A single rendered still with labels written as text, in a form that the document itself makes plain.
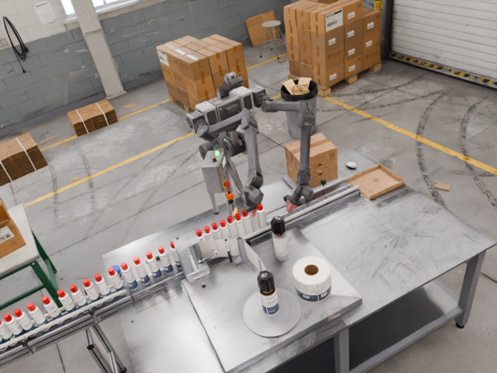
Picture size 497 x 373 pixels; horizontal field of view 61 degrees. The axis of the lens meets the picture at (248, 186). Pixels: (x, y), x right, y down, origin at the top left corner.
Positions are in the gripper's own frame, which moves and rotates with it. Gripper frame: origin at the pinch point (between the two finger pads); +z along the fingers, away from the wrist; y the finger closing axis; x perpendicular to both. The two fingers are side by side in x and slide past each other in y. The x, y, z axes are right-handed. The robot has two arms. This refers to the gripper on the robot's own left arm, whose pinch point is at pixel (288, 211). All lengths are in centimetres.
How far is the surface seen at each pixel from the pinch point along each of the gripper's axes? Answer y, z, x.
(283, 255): 31.0, 15.7, -15.8
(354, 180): -11, -31, 54
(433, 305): 67, 14, 97
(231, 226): 1.2, 18.2, -37.1
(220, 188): 0, -3, -56
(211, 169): -2, -12, -66
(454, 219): 58, -45, 73
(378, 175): -5, -42, 67
